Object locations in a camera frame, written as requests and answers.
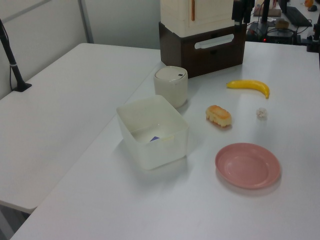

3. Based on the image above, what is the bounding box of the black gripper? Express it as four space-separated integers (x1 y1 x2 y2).
231 0 255 27

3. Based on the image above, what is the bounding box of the toasted bread piece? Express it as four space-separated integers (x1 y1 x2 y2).
205 104 233 130

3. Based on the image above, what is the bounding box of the pink plate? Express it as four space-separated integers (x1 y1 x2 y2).
214 142 281 190

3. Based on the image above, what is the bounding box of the cream plastic storage box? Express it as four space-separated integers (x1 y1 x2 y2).
159 0 237 36

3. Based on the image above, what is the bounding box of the black equipment with red light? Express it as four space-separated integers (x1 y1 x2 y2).
246 21 302 45

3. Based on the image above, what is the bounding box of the brown tape roll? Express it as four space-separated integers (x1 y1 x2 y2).
274 19 290 29

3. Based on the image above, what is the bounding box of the dark brown drawer box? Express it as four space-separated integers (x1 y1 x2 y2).
158 21 247 79

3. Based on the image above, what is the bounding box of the black laptop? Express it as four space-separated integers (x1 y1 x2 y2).
279 0 315 27

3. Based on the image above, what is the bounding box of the yellow banana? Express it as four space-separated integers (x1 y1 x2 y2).
226 79 271 100

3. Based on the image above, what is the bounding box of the crumpled clear wrapper ball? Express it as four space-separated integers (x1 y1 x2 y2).
255 107 268 120

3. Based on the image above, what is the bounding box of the cream lidded trash can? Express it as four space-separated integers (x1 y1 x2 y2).
153 65 189 109

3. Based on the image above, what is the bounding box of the white open plastic bin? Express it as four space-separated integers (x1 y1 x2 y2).
116 94 190 171

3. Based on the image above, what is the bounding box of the black pole stand with base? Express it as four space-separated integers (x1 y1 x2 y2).
0 18 33 92

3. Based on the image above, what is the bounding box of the black upright post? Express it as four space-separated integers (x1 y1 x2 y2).
259 0 271 25

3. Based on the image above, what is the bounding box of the white drawer handle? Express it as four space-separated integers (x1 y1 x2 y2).
194 33 235 50

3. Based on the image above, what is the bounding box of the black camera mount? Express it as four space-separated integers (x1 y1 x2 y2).
305 21 320 53

